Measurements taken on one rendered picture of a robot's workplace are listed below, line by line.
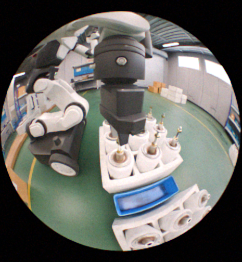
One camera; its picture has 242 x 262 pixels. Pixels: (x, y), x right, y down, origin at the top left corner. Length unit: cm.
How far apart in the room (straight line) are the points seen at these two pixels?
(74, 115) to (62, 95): 15
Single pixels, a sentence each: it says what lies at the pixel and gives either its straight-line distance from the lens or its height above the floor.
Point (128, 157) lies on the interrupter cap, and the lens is 26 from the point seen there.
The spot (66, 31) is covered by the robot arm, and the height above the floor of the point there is 60.
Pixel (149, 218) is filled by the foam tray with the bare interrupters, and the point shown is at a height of 18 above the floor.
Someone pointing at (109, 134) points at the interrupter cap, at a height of 25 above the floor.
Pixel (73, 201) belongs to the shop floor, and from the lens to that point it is 55.
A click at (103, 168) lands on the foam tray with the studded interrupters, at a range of 33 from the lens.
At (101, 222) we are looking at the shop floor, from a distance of 50.
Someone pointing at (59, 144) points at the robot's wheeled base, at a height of 21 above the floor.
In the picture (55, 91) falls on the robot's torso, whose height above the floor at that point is 48.
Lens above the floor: 47
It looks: 37 degrees down
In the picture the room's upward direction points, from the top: straight up
